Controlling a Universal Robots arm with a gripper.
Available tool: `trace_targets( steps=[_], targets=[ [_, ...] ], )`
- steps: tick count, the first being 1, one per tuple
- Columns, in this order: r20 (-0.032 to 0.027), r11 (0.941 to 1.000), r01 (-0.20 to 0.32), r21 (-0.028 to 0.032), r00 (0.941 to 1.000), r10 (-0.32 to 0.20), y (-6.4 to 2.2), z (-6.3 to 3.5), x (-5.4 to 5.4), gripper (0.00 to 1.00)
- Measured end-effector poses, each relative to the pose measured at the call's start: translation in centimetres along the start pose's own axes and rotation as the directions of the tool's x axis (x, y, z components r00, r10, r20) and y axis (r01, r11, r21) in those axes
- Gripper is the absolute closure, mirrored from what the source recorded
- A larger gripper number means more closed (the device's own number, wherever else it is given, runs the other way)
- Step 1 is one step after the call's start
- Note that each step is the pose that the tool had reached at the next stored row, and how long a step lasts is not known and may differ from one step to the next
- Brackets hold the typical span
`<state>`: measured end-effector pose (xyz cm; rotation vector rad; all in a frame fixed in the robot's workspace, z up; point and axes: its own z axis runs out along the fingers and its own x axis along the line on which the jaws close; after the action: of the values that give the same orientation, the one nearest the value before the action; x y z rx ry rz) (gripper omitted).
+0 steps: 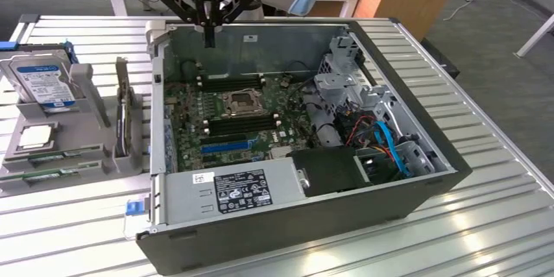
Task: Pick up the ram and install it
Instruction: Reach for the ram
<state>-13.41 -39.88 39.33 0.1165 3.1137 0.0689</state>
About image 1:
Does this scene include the black RAM slot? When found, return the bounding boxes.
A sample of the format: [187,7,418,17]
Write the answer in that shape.
[200,82,268,89]
[206,119,282,128]
[205,114,281,124]
[208,127,284,138]
[201,85,268,93]
[206,123,282,132]
[198,74,266,81]
[198,78,268,85]

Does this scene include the green RAM stick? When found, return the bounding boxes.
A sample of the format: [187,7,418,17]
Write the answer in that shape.
[22,167,83,183]
[27,151,83,165]

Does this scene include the metal CPU socket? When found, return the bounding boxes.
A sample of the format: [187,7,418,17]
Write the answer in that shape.
[220,90,270,119]

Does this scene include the disk caddy blue rails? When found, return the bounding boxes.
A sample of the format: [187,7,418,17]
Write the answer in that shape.
[19,40,81,64]

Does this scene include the grey parts rack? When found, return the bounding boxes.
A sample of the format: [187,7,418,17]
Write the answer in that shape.
[0,62,147,191]

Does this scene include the green motherboard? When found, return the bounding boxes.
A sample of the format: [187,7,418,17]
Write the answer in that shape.
[166,75,322,174]

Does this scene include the graphics card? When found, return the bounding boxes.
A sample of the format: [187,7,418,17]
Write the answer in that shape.
[114,56,141,158]

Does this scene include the black expansion slot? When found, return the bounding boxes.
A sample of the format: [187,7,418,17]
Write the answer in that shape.
[200,133,249,147]

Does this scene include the blue expansion slot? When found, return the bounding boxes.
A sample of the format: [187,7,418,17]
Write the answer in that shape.
[200,140,256,156]

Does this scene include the metal disk bay cage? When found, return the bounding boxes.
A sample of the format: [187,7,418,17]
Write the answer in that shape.
[312,34,452,180]

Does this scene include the silver CPU chip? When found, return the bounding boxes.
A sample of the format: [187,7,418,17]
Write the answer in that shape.
[19,125,57,147]

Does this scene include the grey power supply unit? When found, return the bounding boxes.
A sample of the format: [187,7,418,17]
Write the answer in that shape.
[161,159,312,226]

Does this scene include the blue plastic clip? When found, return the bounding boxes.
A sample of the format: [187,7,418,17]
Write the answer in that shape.
[125,201,145,217]

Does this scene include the white table leg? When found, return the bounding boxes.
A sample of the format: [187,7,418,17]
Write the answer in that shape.
[515,14,554,58]

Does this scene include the black open PC case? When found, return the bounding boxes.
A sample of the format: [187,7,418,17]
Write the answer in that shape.
[135,19,475,276]

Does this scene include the black wire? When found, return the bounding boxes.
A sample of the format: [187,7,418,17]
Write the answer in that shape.
[285,60,318,104]

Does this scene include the red wire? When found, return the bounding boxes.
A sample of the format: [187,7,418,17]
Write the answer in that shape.
[345,115,378,144]

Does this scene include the white floor cable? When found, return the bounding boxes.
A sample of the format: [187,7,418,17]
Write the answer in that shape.
[441,0,475,21]

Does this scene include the blue flat data wire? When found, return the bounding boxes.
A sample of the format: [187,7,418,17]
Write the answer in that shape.
[374,120,412,180]

